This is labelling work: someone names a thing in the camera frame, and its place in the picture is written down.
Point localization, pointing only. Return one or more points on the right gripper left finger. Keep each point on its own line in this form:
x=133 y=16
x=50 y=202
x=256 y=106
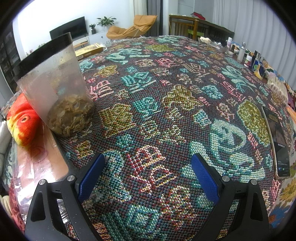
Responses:
x=44 y=221

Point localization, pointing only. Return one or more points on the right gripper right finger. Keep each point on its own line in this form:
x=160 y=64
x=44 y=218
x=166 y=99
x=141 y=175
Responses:
x=250 y=220

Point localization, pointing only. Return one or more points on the red lace pouch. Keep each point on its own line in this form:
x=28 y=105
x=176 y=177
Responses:
x=15 y=212

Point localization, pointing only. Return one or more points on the clear bag brown contents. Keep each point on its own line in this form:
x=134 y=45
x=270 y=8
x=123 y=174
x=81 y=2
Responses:
x=41 y=159

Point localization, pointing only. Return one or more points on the orange fish plush toy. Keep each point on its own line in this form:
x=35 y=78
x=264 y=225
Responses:
x=22 y=121

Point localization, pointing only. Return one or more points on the clear jar black lid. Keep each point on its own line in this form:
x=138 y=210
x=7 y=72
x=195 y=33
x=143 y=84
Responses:
x=52 y=82

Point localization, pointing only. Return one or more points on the white fluffy plush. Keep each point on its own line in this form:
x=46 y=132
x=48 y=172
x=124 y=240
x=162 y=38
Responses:
x=5 y=138

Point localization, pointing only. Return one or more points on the smartphone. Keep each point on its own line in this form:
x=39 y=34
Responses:
x=278 y=144

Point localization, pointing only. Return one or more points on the wrapped snack pack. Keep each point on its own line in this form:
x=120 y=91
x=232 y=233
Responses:
x=278 y=87

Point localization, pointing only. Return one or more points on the patterned woven table cloth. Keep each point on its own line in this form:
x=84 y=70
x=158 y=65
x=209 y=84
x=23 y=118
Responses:
x=158 y=101

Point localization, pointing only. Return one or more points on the dark glass bookcase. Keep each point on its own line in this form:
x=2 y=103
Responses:
x=9 y=56

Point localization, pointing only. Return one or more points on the white bottle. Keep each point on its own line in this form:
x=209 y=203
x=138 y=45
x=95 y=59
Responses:
x=241 y=52

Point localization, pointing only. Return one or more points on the yellow flat box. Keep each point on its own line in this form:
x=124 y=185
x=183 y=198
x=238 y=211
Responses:
x=89 y=51

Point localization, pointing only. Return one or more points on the basket with items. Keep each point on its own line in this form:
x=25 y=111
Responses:
x=218 y=46

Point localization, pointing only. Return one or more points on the small wooden bench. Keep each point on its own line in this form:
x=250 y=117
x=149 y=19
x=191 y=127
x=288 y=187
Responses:
x=80 y=44

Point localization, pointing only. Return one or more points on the dark wooden desk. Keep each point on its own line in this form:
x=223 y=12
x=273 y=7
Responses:
x=212 y=31

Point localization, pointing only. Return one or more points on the white tv cabinet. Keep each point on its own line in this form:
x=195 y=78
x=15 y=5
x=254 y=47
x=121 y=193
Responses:
x=100 y=38

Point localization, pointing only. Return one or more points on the white sheer curtain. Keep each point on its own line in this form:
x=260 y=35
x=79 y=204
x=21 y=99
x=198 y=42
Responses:
x=256 y=24

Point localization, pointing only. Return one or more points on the black television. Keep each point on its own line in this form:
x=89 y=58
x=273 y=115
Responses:
x=77 y=28

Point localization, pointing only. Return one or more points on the small potted plant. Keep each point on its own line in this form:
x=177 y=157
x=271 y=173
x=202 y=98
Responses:
x=92 y=27

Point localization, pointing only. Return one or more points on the wooden chair at desk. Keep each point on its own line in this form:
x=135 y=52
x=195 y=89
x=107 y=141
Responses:
x=185 y=26

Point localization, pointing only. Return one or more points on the potted plant right of tv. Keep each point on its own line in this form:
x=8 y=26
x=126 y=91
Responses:
x=104 y=22

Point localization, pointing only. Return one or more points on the orange lounge chair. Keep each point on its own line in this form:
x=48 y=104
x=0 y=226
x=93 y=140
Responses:
x=141 y=24

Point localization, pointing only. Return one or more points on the grey curtain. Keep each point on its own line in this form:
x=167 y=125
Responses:
x=155 y=7

